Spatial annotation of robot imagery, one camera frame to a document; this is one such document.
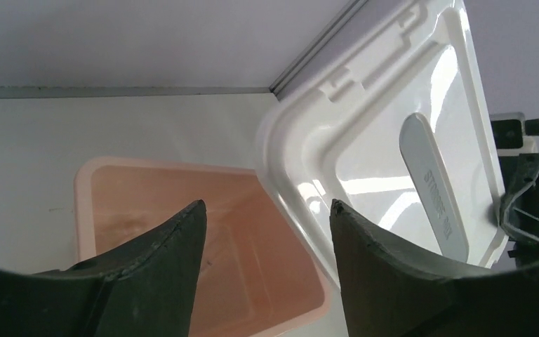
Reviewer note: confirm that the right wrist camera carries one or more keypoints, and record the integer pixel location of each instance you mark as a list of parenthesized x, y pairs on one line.
[(514, 134)]

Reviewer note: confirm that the white plastic bin lid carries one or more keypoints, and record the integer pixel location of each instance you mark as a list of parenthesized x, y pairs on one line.
[(396, 127)]

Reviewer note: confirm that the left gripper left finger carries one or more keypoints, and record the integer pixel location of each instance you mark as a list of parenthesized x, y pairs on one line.
[(144, 287)]

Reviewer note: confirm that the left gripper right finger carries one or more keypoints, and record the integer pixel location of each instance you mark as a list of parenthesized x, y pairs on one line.
[(393, 287)]

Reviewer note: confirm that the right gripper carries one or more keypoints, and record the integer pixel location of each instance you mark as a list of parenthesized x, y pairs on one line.
[(519, 207)]

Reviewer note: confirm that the pink plastic bin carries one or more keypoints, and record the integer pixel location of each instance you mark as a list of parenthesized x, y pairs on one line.
[(256, 277)]

